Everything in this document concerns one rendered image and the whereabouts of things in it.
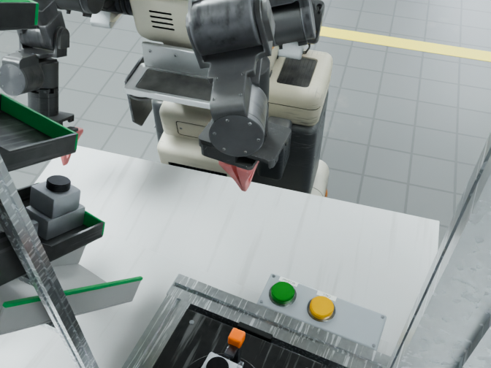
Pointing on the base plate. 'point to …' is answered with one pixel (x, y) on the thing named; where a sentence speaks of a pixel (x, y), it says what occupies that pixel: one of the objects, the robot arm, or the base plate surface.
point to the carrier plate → (215, 342)
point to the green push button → (283, 293)
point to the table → (259, 231)
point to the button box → (372, 318)
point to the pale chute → (82, 282)
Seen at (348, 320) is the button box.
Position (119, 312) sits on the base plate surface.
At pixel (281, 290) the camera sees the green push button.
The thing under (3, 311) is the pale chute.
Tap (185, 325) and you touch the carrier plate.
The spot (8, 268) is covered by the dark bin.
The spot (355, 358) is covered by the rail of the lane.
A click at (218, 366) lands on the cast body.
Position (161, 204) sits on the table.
